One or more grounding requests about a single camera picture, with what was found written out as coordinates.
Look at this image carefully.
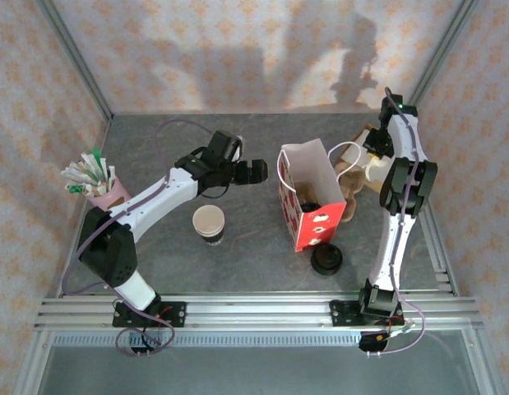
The red white paper bag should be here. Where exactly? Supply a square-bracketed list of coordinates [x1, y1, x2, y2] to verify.
[277, 138, 362, 253]

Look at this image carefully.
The cardboard napkin box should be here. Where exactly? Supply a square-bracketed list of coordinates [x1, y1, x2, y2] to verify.
[348, 125, 394, 193]

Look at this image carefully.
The open paper cup black sleeve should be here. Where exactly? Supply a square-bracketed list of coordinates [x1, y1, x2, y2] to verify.
[192, 204, 226, 247]

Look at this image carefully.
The pink cup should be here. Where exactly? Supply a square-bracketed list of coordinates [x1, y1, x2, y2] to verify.
[86, 176, 132, 211]

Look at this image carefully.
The black plastic cup lid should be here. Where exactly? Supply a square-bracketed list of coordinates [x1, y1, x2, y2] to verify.
[310, 242, 345, 276]

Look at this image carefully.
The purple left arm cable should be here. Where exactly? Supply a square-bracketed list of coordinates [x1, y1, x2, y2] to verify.
[60, 118, 216, 358]

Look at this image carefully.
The aluminium frame post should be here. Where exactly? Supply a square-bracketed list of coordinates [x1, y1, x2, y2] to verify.
[401, 0, 481, 120]
[35, 0, 114, 120]

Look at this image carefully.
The aluminium side rail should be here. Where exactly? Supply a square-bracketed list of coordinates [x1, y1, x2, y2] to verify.
[13, 114, 114, 395]
[391, 113, 509, 395]

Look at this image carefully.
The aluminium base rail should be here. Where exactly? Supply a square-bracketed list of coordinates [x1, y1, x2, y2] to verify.
[34, 290, 484, 332]

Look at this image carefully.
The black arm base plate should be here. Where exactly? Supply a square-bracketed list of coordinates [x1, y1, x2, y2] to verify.
[113, 301, 186, 329]
[331, 301, 403, 329]

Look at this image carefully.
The perforated cable tray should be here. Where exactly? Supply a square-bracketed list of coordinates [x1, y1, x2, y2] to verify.
[52, 332, 364, 347]

